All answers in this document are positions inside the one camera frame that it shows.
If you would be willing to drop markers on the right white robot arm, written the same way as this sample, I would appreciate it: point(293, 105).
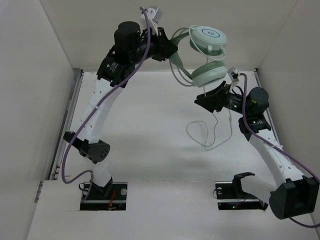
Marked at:
point(292, 193)

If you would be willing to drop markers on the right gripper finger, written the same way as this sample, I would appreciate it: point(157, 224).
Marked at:
point(210, 105)
point(212, 92)

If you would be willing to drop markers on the left aluminium rail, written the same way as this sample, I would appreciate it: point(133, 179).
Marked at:
point(66, 124)

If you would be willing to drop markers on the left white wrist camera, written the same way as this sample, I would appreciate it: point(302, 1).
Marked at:
point(154, 14)

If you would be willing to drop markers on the aluminium rail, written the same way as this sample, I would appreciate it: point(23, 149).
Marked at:
point(66, 124)
point(263, 102)

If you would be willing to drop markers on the right aluminium rail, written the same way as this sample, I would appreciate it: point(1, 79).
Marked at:
point(263, 102)

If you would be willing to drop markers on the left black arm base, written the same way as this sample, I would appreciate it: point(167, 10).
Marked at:
point(115, 200)

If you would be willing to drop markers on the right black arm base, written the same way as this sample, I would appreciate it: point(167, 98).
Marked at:
point(229, 200)

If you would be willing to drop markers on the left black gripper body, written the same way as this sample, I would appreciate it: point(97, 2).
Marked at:
point(157, 50)

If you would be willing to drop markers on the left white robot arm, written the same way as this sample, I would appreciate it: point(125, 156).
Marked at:
point(132, 46)

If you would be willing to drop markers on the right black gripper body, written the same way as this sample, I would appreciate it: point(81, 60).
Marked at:
point(231, 100)

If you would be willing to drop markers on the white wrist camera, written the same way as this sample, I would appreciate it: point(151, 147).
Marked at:
point(233, 74)
point(154, 14)

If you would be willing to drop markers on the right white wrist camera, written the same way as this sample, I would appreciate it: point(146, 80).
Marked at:
point(233, 74)

